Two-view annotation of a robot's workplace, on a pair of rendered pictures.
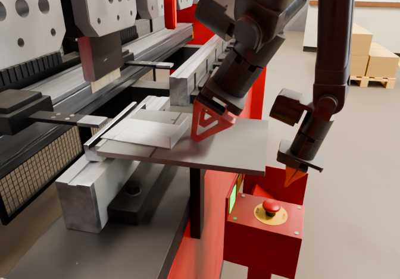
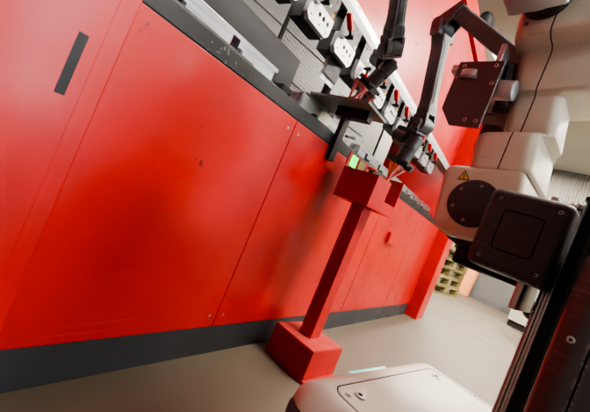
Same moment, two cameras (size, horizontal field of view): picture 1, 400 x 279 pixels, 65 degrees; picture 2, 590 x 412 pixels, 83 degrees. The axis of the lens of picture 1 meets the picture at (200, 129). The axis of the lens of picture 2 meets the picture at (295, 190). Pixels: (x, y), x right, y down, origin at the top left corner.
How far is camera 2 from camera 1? 108 cm
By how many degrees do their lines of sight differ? 35
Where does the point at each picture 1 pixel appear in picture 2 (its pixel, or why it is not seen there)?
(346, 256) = not seen: hidden behind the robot
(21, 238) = not seen: hidden behind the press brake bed
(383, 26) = not seen: outside the picture
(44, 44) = (322, 32)
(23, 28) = (320, 23)
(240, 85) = (374, 77)
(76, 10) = (332, 40)
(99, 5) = (339, 44)
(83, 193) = (299, 96)
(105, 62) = (329, 72)
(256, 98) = (421, 285)
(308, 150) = (403, 152)
